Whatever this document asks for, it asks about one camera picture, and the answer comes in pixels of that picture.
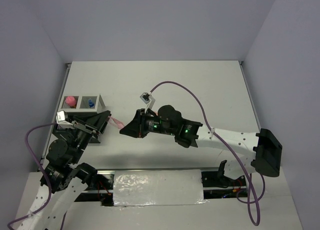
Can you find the black slotted container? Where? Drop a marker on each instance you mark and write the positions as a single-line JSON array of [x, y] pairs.
[[67, 134]]

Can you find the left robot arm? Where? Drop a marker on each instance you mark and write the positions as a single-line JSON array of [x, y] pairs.
[[64, 178]]

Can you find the pink glue stick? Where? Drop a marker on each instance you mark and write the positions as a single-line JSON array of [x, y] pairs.
[[71, 101]]

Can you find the pink highlighter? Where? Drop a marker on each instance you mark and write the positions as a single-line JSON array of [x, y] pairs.
[[116, 123]]

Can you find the blue capped marker in container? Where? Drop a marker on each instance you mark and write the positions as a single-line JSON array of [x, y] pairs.
[[91, 103]]

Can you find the white slotted container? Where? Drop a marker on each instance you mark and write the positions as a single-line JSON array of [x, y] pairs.
[[82, 104]]

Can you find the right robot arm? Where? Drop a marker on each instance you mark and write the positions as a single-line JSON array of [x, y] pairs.
[[254, 152]]

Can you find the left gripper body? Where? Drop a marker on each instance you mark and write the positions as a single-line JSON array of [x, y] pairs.
[[85, 130]]

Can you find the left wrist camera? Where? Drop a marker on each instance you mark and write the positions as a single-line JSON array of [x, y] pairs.
[[63, 121]]

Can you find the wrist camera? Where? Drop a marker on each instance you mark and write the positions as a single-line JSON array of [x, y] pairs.
[[63, 121], [148, 99]]

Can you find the black mounting rail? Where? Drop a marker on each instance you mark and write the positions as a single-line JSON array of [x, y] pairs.
[[214, 187]]

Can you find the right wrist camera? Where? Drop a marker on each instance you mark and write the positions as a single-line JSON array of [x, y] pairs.
[[148, 99]]

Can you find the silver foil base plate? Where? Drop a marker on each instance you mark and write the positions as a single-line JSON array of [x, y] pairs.
[[163, 187]]

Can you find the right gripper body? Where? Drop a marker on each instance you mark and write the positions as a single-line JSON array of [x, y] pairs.
[[150, 123]]

